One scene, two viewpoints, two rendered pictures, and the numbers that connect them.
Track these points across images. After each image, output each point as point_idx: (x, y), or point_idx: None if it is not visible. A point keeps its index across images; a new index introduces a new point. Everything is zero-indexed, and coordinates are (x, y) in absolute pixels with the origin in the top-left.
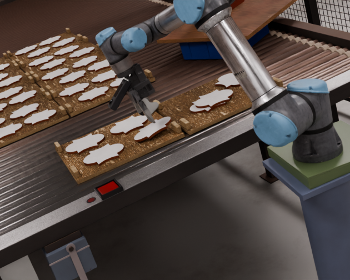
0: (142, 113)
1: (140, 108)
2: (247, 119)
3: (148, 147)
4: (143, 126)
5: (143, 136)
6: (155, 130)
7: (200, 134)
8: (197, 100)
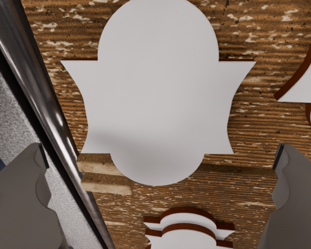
0: (274, 159)
1: (6, 235)
2: (79, 219)
3: (40, 25)
4: (277, 96)
5: (111, 44)
6: (97, 110)
7: (69, 165)
8: (211, 239)
